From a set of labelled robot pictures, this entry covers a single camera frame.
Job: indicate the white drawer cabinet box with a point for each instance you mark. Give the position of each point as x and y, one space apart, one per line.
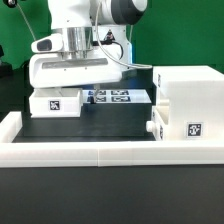
194 96

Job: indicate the black device at left edge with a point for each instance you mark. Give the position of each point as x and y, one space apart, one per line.
5 68

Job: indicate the fiducial marker sheet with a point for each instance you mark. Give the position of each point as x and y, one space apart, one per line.
122 96

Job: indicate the white front drawer tray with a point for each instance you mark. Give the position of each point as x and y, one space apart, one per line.
158 124

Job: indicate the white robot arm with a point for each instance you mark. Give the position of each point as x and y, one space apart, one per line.
105 19

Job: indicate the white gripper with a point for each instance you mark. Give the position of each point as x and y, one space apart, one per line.
70 59

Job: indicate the white drawer tray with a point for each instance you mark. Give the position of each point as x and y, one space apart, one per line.
158 124
56 102

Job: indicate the white U-shaped border fence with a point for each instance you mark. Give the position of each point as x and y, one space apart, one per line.
101 154

